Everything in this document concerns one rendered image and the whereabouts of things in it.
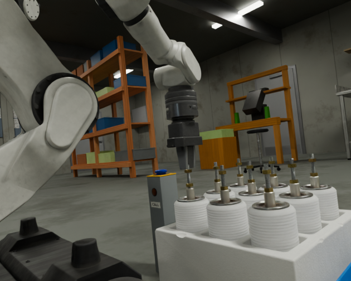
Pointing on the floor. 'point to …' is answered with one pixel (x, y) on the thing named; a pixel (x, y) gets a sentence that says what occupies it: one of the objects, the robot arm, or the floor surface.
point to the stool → (259, 149)
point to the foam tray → (259, 255)
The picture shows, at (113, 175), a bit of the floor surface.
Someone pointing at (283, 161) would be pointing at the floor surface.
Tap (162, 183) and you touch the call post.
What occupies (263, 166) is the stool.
